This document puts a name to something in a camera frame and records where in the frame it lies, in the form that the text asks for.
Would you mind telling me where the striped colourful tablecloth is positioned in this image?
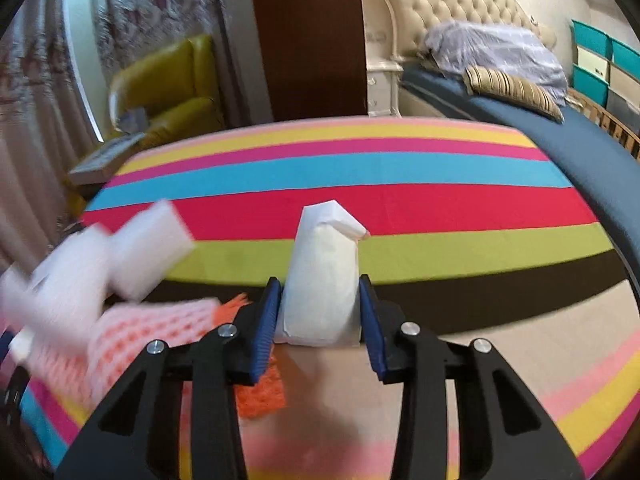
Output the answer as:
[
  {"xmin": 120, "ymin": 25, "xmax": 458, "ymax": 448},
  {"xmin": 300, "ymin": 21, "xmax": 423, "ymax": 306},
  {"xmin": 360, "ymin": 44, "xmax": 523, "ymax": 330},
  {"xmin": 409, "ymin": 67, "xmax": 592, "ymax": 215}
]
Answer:
[{"xmin": 20, "ymin": 116, "xmax": 640, "ymax": 480}]

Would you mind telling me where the bed with blue sheet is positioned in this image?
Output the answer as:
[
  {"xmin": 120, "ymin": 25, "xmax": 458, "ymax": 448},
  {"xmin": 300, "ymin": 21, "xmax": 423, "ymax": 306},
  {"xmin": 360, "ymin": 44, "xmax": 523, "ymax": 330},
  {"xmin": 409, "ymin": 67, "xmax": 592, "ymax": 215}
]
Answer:
[{"xmin": 399, "ymin": 66, "xmax": 640, "ymax": 281}]

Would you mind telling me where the flat white cardboard box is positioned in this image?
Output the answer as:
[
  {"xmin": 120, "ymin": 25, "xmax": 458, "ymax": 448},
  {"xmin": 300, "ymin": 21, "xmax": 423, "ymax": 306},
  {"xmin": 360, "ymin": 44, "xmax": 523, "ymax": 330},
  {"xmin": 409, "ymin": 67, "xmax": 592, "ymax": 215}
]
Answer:
[{"xmin": 67, "ymin": 132, "xmax": 147, "ymax": 186}]

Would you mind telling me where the orange foam net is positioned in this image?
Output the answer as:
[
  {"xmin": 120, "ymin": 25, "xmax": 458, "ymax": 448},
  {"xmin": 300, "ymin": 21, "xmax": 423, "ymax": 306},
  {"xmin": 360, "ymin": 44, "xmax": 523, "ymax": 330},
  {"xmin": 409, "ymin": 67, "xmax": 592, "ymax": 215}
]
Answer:
[{"xmin": 212, "ymin": 291, "xmax": 287, "ymax": 420}]

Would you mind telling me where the stack of plastic storage boxes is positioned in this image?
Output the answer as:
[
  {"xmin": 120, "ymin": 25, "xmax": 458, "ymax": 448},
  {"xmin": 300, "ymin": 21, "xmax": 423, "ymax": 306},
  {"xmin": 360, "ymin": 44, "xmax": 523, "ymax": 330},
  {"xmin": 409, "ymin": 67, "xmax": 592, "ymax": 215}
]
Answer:
[{"xmin": 570, "ymin": 19, "xmax": 640, "ymax": 128}]

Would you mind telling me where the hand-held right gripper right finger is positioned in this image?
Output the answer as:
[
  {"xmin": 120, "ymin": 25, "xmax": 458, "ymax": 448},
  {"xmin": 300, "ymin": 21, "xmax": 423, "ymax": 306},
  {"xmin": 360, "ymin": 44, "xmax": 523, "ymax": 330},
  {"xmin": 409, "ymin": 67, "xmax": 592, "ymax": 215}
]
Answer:
[{"xmin": 358, "ymin": 274, "xmax": 586, "ymax": 480}]

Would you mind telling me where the beige lace curtain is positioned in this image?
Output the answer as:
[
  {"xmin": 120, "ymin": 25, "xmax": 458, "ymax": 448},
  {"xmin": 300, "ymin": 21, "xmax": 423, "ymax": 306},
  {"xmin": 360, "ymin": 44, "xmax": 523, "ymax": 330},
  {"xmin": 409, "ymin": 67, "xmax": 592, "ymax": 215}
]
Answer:
[
  {"xmin": 0, "ymin": 10, "xmax": 101, "ymax": 266},
  {"xmin": 95, "ymin": 0, "xmax": 231, "ymax": 77}
]

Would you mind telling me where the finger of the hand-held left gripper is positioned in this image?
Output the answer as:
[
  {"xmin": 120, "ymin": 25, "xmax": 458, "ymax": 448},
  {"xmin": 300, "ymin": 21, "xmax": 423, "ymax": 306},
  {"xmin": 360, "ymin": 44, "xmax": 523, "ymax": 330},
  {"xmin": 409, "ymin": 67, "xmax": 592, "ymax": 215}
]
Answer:
[{"xmin": 0, "ymin": 365, "xmax": 31, "ymax": 456}]

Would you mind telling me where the cream tufted headboard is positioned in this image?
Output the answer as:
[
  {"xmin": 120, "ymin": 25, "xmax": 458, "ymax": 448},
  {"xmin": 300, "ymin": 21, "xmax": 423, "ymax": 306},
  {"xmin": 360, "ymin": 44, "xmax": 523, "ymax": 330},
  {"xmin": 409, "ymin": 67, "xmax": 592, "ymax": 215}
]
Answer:
[{"xmin": 379, "ymin": 0, "xmax": 559, "ymax": 63}]

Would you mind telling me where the grey striped pillow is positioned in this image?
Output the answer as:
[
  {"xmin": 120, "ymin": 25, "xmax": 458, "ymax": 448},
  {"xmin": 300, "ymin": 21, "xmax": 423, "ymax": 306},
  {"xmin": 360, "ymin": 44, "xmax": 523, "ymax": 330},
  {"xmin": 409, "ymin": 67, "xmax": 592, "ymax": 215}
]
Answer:
[{"xmin": 424, "ymin": 20, "xmax": 569, "ymax": 107}]

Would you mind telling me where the white nightstand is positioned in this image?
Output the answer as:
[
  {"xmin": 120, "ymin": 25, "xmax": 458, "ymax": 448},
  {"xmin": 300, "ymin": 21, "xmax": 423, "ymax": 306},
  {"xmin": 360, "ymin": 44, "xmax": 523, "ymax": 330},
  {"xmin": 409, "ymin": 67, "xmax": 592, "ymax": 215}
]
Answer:
[{"xmin": 365, "ymin": 57, "xmax": 404, "ymax": 119}]

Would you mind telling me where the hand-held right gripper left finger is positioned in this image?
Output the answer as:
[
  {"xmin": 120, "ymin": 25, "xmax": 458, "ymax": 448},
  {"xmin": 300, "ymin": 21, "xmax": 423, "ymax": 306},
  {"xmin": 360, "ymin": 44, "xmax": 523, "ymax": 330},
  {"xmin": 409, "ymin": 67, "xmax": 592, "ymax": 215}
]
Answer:
[{"xmin": 54, "ymin": 276, "xmax": 283, "ymax": 480}]

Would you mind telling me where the brown wooden wardrobe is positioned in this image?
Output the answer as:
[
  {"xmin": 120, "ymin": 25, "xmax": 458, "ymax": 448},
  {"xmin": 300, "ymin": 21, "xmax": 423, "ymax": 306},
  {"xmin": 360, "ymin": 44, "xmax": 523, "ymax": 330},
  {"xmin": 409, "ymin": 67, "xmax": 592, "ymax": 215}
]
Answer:
[{"xmin": 249, "ymin": 0, "xmax": 369, "ymax": 124}]

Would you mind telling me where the small upright picture book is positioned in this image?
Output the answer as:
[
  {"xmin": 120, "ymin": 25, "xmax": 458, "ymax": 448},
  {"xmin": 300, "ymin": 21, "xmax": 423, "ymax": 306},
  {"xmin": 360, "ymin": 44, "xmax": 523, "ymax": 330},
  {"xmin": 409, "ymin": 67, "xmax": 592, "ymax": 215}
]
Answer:
[{"xmin": 116, "ymin": 107, "xmax": 151, "ymax": 133}]

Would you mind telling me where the pink foam net ring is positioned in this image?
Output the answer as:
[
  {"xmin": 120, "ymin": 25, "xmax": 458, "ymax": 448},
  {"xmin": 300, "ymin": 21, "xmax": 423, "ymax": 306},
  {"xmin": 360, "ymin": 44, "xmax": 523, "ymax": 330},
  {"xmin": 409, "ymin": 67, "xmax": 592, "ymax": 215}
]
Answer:
[{"xmin": 27, "ymin": 296, "xmax": 223, "ymax": 411}]

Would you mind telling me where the yellow leather armchair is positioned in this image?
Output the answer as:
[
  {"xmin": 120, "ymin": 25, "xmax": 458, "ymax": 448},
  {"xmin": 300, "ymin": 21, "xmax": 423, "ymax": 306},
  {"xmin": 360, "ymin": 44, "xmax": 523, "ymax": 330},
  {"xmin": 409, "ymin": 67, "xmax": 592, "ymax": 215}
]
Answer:
[{"xmin": 107, "ymin": 34, "xmax": 228, "ymax": 148}]

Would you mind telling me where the white paper bag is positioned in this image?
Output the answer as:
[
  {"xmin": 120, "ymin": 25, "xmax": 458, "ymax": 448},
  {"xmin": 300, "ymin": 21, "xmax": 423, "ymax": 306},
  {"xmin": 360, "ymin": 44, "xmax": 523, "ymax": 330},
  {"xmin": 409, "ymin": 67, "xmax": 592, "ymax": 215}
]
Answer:
[{"xmin": 274, "ymin": 199, "xmax": 372, "ymax": 349}]

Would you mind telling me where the wooden bed rail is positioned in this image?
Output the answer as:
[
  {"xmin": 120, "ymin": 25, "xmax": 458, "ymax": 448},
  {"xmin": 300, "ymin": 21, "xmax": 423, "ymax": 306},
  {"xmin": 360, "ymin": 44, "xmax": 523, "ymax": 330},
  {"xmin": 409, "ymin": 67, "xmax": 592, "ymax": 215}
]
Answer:
[{"xmin": 567, "ymin": 87, "xmax": 640, "ymax": 162}]

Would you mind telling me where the large white foam block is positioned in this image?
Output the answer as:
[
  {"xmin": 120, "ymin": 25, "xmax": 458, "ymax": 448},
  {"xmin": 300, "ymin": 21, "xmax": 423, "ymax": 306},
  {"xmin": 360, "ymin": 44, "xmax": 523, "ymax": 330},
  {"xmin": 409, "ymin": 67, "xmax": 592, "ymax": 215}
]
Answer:
[{"xmin": 0, "ymin": 199, "xmax": 197, "ymax": 361}]

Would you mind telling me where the striped brown pillow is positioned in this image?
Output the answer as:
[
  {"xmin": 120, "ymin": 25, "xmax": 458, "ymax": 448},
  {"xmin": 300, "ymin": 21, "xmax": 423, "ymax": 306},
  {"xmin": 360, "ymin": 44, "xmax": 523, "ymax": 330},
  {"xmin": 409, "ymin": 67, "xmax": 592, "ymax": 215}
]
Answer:
[{"xmin": 462, "ymin": 65, "xmax": 566, "ymax": 124}]

